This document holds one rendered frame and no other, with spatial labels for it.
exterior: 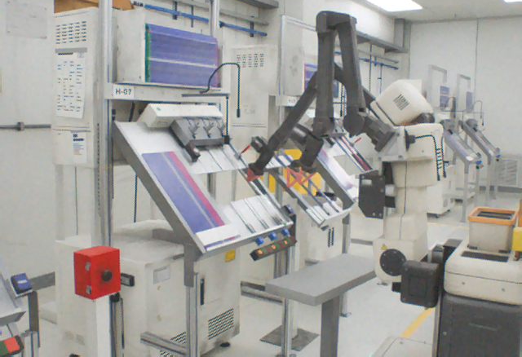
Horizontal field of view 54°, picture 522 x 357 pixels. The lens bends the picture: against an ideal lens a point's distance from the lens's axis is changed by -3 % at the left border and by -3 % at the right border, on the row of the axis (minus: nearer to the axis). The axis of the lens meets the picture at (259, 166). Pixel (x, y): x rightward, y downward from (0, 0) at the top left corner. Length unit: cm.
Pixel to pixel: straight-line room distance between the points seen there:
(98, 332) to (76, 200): 224
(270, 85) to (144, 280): 176
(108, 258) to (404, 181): 109
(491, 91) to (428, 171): 785
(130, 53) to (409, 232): 141
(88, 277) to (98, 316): 16
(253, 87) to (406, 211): 189
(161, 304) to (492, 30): 834
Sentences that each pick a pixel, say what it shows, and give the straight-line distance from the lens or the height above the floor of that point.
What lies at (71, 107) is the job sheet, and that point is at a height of 128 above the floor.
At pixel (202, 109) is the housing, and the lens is 268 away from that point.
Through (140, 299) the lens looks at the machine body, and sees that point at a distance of 235.
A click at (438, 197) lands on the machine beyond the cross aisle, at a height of 26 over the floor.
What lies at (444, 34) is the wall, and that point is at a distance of 1002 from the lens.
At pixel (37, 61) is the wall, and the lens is 386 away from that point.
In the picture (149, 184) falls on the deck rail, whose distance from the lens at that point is 218.
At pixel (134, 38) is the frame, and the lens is 241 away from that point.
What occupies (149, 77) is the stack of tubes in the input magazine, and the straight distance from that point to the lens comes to 241.
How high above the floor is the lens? 126
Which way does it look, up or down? 6 degrees down
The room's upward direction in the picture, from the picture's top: 1 degrees clockwise
